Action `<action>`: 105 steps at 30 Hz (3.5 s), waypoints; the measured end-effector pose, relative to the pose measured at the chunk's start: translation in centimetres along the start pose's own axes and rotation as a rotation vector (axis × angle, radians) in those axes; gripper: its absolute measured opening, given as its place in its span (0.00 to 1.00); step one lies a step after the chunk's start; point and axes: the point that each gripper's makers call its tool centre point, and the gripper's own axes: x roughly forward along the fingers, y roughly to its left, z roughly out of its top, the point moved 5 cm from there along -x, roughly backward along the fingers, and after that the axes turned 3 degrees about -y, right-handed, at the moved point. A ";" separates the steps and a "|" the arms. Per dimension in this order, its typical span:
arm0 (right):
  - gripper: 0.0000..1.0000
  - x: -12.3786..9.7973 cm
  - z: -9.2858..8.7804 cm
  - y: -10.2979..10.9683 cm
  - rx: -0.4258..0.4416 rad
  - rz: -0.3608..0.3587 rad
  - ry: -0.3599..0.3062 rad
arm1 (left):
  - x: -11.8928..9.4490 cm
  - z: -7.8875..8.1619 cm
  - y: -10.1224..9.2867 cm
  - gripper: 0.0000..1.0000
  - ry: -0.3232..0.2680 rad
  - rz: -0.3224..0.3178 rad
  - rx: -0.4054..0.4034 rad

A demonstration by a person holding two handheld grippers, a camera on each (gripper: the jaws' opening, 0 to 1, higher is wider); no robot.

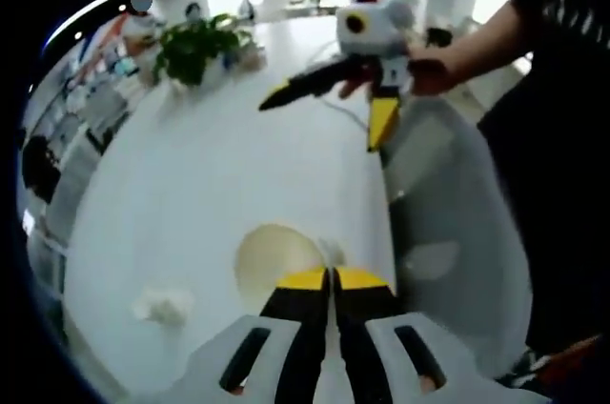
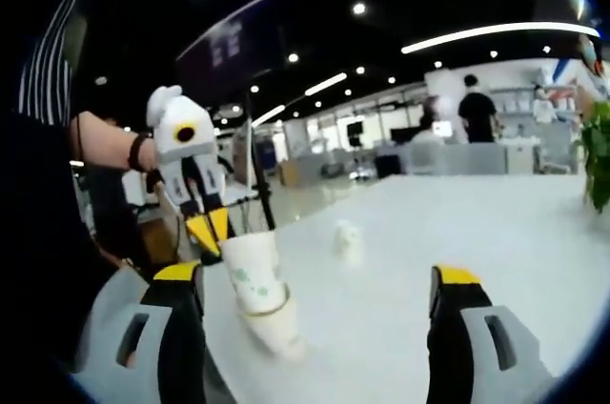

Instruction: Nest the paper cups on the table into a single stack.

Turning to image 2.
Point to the black screen on stand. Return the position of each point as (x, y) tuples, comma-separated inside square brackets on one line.
[(355, 132)]

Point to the dark hanging sign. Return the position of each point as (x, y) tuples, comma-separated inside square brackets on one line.
[(224, 37)]

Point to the green potted plant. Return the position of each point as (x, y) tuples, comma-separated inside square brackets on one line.
[(598, 156)]

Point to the grey partition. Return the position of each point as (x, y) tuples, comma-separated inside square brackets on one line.
[(457, 158)]

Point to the white table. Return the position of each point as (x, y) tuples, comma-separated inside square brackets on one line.
[(381, 232)]

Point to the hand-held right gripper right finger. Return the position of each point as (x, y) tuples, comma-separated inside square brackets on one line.
[(453, 328)]

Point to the curved ceiling light strip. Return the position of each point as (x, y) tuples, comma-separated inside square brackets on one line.
[(500, 31)]

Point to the group of round ceiling lights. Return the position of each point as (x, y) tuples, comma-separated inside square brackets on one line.
[(359, 8)]

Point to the person's dark clothing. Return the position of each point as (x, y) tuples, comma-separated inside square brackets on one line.
[(43, 232)]

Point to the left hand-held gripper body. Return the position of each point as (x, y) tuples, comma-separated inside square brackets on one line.
[(190, 113)]

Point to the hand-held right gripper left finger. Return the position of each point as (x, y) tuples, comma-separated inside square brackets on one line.
[(181, 328)]

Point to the black wristband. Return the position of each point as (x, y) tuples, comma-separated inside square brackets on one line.
[(138, 151)]

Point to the person's striped shirt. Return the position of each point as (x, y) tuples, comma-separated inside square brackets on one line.
[(47, 75)]

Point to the short ceiling light strip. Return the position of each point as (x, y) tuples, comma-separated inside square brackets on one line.
[(268, 115), (326, 84)]

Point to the brown cardboard box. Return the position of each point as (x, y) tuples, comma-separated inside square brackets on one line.
[(288, 171)]

